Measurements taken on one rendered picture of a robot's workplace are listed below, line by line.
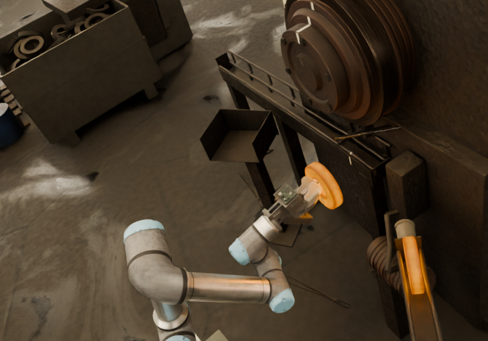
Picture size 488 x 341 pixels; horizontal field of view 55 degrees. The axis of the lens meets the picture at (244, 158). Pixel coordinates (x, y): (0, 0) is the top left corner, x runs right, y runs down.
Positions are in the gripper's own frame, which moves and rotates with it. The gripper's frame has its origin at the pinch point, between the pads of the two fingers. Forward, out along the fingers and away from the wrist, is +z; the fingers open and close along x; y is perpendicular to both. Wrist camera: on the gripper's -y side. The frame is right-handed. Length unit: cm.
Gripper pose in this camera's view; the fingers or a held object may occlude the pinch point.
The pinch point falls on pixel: (322, 181)
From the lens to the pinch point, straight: 147.8
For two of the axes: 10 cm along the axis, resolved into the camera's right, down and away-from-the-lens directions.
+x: -4.7, -4.8, 7.4
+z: 7.3, -6.9, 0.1
